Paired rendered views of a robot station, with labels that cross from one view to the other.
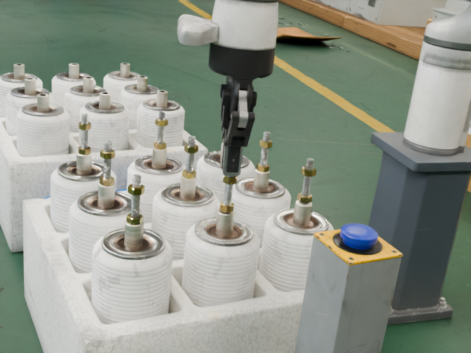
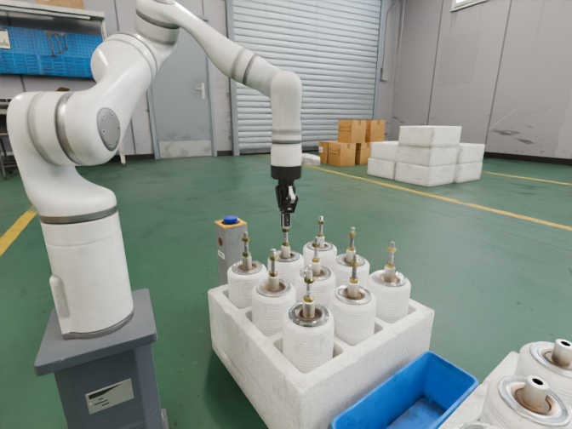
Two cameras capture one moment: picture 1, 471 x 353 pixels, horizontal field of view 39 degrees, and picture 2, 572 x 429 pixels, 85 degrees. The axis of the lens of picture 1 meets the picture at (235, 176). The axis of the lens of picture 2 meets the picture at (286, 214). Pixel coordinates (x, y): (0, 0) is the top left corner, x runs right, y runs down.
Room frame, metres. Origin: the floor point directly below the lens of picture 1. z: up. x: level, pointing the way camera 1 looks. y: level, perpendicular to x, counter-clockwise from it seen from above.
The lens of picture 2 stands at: (1.52, -0.09, 0.60)
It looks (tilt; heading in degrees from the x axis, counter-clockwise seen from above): 17 degrees down; 173
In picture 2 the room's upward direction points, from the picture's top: straight up
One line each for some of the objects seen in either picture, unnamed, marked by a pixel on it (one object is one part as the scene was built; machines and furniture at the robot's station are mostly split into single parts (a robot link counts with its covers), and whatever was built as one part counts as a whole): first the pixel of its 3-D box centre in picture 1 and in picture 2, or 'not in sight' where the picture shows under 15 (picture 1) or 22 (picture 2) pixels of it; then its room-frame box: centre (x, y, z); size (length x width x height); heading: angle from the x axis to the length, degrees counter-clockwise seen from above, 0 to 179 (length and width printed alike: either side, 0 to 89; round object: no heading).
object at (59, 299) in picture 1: (179, 293); (313, 331); (0.87, 0.06, 0.09); 0.39 x 0.39 x 0.18; 28
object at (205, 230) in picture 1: (223, 232); (285, 256); (0.77, 0.01, 0.25); 0.08 x 0.08 x 0.01
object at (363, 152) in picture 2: not in sight; (360, 152); (-2.83, 1.52, 0.15); 0.30 x 0.24 x 0.30; 21
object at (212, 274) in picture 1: (216, 293); (285, 287); (0.77, 0.01, 0.16); 0.10 x 0.10 x 0.18
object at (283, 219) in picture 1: (301, 222); (247, 267); (0.82, -0.09, 0.25); 0.08 x 0.08 x 0.01
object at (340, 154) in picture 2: not in sight; (341, 153); (-2.72, 1.21, 0.15); 0.30 x 0.24 x 0.30; 19
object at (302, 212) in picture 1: (302, 213); (247, 262); (0.82, -0.09, 0.26); 0.02 x 0.02 x 0.03
